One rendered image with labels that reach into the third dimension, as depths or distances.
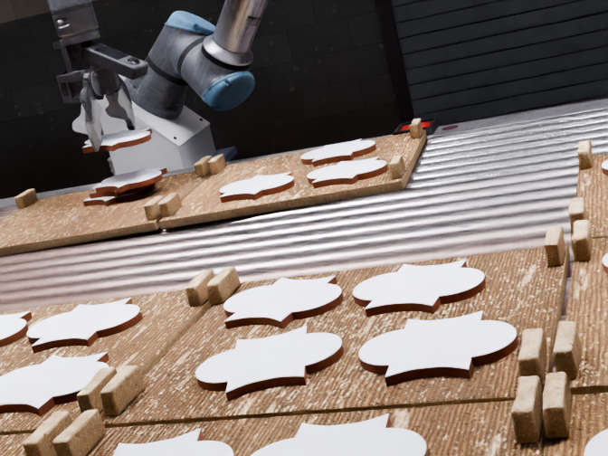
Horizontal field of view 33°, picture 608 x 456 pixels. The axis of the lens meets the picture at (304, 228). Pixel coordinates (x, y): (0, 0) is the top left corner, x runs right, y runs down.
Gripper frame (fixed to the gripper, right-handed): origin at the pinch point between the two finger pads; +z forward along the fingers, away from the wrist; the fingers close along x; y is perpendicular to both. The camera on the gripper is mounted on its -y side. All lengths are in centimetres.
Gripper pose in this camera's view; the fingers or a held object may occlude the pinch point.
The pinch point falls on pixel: (118, 138)
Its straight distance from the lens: 193.1
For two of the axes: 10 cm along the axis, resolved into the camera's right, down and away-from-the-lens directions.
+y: -8.4, 0.5, 5.3
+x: -4.9, 3.5, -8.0
